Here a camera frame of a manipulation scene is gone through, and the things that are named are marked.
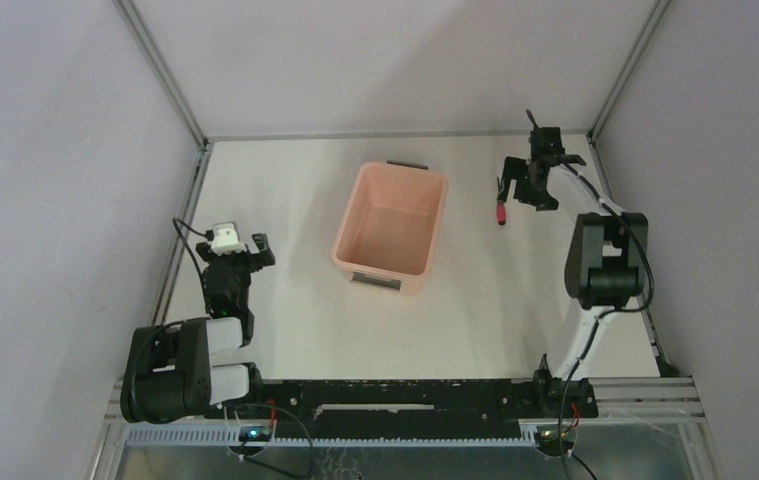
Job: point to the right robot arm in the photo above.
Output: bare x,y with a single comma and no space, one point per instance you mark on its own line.
606,265

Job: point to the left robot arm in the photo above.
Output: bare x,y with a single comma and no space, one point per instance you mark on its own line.
169,373

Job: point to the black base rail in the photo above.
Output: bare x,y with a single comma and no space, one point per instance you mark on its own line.
420,410

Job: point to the aluminium frame profile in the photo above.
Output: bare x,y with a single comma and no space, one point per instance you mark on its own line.
668,406

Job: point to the pink plastic bin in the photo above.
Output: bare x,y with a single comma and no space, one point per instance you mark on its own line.
389,231

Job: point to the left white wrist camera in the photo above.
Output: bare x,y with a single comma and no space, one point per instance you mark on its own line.
225,239

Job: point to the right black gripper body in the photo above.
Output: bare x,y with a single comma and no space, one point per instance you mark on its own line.
532,183

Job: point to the red black screwdriver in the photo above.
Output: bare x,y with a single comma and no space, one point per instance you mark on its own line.
502,196

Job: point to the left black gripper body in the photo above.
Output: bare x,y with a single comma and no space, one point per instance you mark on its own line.
236,260

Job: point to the left controller board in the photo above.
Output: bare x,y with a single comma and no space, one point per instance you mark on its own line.
255,434

